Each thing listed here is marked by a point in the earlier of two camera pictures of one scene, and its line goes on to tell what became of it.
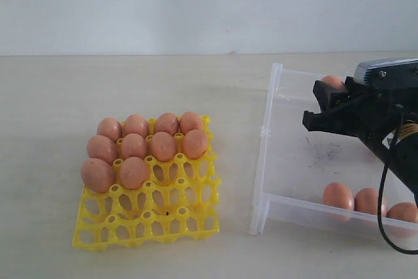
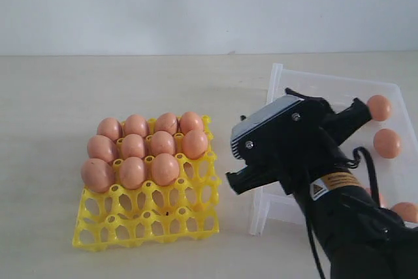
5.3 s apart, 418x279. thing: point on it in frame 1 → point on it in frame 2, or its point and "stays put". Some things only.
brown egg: [110, 128] stays put
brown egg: [163, 146] stays put
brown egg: [334, 81] → [165, 169]
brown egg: [166, 122] stays put
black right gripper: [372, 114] → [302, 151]
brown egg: [96, 175] stays put
